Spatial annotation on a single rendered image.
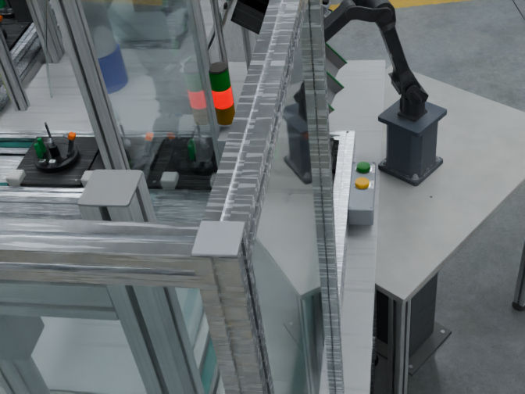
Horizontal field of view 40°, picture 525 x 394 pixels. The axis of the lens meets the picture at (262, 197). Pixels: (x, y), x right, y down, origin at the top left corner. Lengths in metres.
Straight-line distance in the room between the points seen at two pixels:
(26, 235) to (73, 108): 2.30
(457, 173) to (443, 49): 2.35
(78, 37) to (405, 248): 1.21
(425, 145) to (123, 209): 1.48
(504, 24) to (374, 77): 2.23
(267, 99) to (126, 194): 0.27
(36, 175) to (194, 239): 1.88
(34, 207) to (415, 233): 1.14
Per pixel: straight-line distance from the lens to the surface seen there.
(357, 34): 4.73
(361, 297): 1.90
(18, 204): 2.32
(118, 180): 0.82
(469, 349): 2.90
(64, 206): 2.25
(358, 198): 2.02
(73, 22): 1.07
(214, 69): 1.75
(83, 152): 2.36
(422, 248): 2.02
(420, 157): 2.18
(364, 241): 2.04
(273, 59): 0.63
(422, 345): 2.87
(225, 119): 1.81
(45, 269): 0.51
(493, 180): 2.26
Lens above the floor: 2.31
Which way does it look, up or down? 41 degrees down
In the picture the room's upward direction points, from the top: 8 degrees counter-clockwise
